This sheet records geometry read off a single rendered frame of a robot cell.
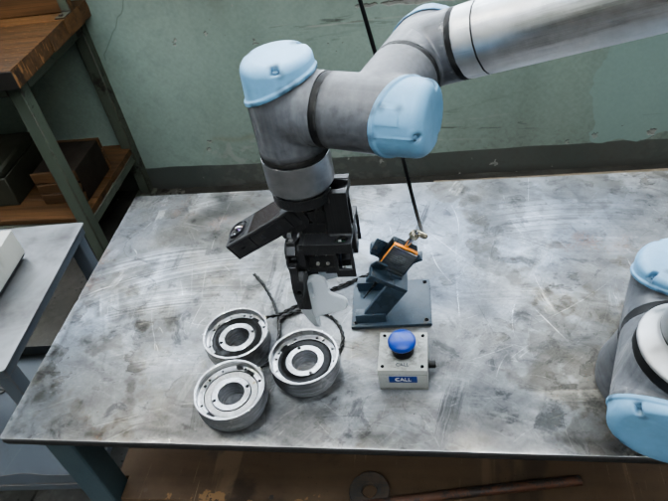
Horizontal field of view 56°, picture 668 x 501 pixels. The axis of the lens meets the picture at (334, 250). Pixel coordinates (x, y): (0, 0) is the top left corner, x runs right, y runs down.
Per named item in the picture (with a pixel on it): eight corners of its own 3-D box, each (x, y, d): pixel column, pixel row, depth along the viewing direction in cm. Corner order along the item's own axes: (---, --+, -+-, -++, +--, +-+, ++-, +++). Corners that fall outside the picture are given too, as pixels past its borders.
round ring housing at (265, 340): (240, 386, 96) (233, 369, 93) (196, 356, 102) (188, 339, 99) (286, 341, 101) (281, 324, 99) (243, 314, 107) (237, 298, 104)
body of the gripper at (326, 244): (357, 282, 74) (343, 202, 67) (286, 284, 76) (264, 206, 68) (362, 240, 80) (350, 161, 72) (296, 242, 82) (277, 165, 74)
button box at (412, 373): (380, 390, 92) (377, 369, 88) (383, 351, 97) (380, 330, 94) (436, 390, 90) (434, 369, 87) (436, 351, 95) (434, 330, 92)
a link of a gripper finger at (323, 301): (351, 339, 79) (342, 279, 75) (305, 340, 81) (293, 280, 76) (354, 324, 82) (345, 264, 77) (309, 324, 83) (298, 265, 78)
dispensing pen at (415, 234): (353, 286, 104) (406, 218, 93) (375, 295, 105) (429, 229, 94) (352, 296, 102) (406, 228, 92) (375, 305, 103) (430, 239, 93)
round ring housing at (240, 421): (237, 448, 88) (230, 432, 85) (186, 415, 93) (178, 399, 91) (284, 394, 94) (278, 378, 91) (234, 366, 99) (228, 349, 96)
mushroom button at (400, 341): (389, 370, 91) (386, 348, 88) (391, 348, 94) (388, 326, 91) (417, 371, 90) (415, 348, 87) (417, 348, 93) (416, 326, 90)
